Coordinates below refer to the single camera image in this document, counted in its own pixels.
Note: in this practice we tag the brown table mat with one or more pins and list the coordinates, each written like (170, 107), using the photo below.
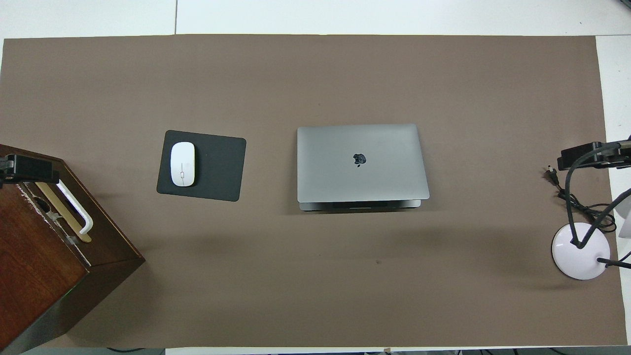
(315, 286)

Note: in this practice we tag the white computer mouse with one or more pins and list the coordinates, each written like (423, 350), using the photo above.
(182, 163)

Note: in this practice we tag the white desk lamp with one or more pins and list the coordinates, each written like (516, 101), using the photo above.
(586, 259)

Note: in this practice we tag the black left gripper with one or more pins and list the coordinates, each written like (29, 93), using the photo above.
(7, 170)

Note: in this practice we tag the grey aluminium laptop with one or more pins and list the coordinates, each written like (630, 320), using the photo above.
(362, 167)

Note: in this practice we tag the black mouse pad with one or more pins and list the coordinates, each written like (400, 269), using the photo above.
(217, 167)

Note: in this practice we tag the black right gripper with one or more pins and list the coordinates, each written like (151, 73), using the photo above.
(618, 157)

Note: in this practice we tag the dark brown wooden box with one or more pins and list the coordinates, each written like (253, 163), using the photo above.
(34, 266)

